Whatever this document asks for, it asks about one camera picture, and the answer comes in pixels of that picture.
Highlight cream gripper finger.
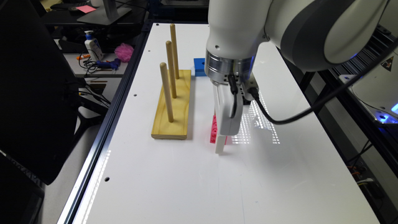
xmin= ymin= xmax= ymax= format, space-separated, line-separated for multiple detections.
xmin=215 ymin=134 xmax=227 ymax=154

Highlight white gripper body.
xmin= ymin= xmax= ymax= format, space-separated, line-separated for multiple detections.
xmin=212 ymin=79 xmax=258 ymax=136

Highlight pink interlocking cube block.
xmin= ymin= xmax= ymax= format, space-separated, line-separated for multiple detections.
xmin=210 ymin=115 xmax=218 ymax=144

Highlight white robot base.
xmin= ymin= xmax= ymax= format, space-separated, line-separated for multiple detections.
xmin=349 ymin=50 xmax=397 ymax=125

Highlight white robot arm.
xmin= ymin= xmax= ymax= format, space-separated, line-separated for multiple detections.
xmin=204 ymin=0 xmax=389 ymax=153

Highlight black interlocking cube block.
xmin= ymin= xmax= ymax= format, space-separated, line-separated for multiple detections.
xmin=242 ymin=95 xmax=253 ymax=105

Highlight wooden peg board base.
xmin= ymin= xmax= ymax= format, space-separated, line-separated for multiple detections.
xmin=151 ymin=70 xmax=192 ymax=140

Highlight blue square block with hole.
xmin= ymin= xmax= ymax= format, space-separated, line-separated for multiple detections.
xmin=193 ymin=58 xmax=206 ymax=77

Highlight near wooden peg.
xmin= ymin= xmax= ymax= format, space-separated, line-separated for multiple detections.
xmin=160 ymin=62 xmax=174 ymax=123

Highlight wooden peg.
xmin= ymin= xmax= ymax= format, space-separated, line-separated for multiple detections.
xmin=165 ymin=40 xmax=177 ymax=98
xmin=160 ymin=62 xmax=174 ymax=123
xmin=170 ymin=24 xmax=180 ymax=79

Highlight middle wooden peg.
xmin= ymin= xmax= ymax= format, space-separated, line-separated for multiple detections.
xmin=165 ymin=40 xmax=177 ymax=98

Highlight far wooden peg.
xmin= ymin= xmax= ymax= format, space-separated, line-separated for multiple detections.
xmin=170 ymin=24 xmax=180 ymax=79

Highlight pink fluffy loofah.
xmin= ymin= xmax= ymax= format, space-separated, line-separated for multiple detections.
xmin=114 ymin=43 xmax=134 ymax=62

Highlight blue glue gun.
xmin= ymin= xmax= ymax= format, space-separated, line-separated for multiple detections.
xmin=96 ymin=58 xmax=121 ymax=70

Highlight white lotion pump bottle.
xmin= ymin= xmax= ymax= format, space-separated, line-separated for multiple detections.
xmin=85 ymin=30 xmax=103 ymax=61

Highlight grey monitor stand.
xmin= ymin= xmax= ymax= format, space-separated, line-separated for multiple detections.
xmin=77 ymin=0 xmax=131 ymax=26

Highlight pink sticky note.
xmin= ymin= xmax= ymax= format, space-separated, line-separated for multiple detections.
xmin=76 ymin=5 xmax=96 ymax=14

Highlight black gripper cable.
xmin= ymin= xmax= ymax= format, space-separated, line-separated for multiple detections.
xmin=228 ymin=39 xmax=398 ymax=126

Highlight tangled black cables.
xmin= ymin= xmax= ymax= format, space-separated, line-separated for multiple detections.
xmin=77 ymin=51 xmax=103 ymax=77

